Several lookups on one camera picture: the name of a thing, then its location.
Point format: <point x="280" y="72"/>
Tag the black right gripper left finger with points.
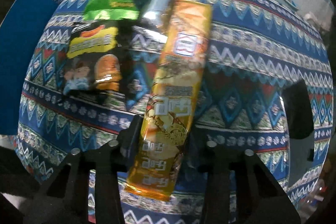
<point x="63" y="198"/>

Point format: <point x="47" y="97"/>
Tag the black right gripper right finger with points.
<point x="259" y="197"/>

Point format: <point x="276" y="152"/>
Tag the black snack bag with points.
<point x="93" y="59"/>

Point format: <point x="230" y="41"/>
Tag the long yellow snack package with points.
<point x="173" y="99"/>

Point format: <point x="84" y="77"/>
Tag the blue patterned tablecloth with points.
<point x="257" y="47"/>

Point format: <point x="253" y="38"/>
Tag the blue cardboard box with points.
<point x="20" y="31"/>

